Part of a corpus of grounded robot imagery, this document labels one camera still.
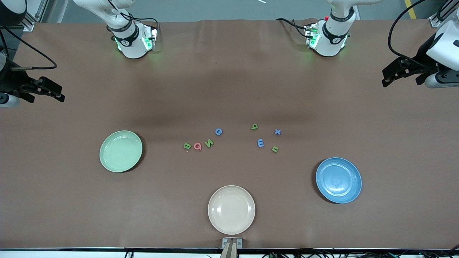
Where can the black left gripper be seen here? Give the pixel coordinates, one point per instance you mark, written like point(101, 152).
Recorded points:
point(421, 56)

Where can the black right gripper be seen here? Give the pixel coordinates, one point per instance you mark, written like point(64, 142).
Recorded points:
point(10, 81)

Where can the green letter B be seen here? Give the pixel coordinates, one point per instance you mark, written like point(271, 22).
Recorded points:
point(187, 146)

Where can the blue letter E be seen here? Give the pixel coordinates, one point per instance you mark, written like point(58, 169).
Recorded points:
point(260, 143)

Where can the red letter Q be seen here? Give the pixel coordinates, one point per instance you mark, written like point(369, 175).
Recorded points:
point(197, 146)

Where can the green letter N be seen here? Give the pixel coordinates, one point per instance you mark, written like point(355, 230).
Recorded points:
point(209, 143)

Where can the blue letter G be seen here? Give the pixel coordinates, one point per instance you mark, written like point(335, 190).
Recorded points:
point(218, 132)

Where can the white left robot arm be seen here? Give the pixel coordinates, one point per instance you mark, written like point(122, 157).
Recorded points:
point(331, 39)

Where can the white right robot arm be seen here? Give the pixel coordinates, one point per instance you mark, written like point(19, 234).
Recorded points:
point(132, 43)

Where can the green plate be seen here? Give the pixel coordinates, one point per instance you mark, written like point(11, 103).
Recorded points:
point(121, 151)

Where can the blue plate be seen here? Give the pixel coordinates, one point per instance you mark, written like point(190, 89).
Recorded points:
point(339, 180)

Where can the brown table cover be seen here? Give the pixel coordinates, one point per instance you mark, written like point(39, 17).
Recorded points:
point(229, 89)

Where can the beige plate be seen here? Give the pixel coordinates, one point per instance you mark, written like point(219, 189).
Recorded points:
point(231, 210)

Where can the aluminium frame profile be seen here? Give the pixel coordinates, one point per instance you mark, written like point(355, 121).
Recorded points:
point(435, 21)
point(28, 24)

